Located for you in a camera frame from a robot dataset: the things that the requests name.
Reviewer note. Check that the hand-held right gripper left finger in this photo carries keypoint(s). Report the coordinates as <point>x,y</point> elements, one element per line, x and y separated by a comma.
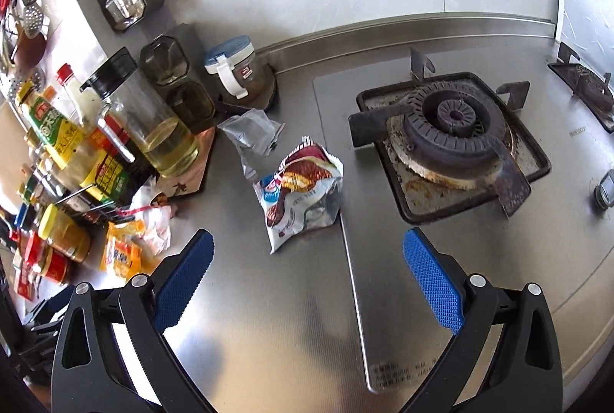
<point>184,281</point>

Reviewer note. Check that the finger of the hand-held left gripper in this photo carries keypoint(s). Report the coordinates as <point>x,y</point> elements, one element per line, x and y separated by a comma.
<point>53,300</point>
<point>41,346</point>

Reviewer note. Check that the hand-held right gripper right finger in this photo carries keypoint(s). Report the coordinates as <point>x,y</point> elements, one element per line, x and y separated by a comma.
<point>431,281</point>

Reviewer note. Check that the chocolate pie snack packet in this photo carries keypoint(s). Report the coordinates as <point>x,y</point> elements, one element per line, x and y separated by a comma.
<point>297,197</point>

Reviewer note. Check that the steel gas stove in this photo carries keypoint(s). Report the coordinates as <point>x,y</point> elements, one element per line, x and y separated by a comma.
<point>407,298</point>

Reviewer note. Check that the red white packets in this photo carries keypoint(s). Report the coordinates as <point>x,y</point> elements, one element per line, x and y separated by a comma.
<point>26,283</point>

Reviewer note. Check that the large red lid jar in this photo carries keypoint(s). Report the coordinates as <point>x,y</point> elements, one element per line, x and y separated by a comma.
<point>52,266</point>

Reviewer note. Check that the yellow lid jar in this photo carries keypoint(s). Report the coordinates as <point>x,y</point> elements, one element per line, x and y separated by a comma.
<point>67,235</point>

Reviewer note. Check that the clear plastic bag red tie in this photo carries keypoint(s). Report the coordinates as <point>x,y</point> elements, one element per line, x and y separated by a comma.
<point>153,221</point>

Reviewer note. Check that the orange snack packet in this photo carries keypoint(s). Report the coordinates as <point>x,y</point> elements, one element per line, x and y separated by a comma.
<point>120,254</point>

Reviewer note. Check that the wooden coaster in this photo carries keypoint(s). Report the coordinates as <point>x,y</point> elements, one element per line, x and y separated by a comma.
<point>192,180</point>

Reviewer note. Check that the glass oil dispenser black lid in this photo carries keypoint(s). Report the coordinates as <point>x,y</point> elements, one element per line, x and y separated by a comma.
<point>168,144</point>

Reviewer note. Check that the yellow cap green label bottle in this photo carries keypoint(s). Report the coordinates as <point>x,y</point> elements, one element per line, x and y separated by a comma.
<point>67,139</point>

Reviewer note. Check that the small clear plastic wrapper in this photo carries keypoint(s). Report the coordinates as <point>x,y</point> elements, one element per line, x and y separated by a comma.
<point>249,132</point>

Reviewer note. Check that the large black burner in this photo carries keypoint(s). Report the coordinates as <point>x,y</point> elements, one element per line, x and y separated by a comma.
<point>455,115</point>

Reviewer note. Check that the silver stove knob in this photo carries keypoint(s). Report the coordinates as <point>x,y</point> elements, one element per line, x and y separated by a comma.
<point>605,190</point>

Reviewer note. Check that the large steel skimmer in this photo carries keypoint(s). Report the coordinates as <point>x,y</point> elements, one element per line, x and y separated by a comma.
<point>19,84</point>

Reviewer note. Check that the dark spice box holder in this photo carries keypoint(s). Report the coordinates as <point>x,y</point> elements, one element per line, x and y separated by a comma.
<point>165,58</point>

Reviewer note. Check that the glass jar blue lid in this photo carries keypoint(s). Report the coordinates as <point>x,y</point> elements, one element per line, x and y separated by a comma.
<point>230,58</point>

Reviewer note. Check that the brown wooden ladle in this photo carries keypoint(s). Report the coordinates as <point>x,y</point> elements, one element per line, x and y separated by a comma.
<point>29,51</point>

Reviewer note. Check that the small black burner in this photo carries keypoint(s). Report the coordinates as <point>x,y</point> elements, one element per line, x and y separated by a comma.
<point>590,84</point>

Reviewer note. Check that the oval slotted spoon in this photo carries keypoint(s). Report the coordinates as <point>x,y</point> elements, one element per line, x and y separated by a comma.
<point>34,22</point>

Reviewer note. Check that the foil splash sheet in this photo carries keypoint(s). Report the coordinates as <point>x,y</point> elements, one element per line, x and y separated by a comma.
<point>587,10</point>

